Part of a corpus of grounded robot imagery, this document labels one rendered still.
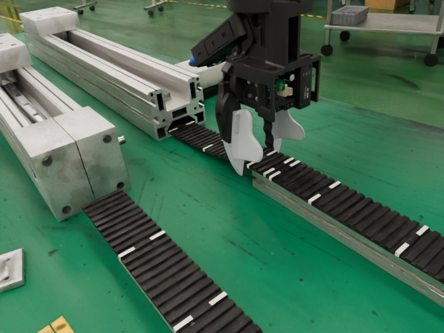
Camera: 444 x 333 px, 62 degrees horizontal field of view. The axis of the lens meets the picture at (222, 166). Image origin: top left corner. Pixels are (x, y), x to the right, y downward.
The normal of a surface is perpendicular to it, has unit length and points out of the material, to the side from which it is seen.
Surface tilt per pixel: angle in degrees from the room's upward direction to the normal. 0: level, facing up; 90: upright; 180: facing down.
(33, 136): 0
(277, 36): 90
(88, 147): 90
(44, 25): 90
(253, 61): 0
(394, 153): 0
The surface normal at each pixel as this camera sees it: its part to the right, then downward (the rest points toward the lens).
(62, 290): -0.08, -0.83
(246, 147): -0.79, 0.24
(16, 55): 0.62, 0.39
